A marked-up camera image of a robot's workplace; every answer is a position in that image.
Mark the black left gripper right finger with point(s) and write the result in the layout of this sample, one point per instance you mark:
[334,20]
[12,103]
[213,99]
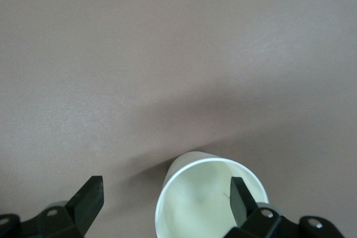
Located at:
[242,207]

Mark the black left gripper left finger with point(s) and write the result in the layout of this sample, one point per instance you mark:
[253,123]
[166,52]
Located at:
[83,207]

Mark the white paper cup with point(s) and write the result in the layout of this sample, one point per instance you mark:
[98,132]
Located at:
[195,207]

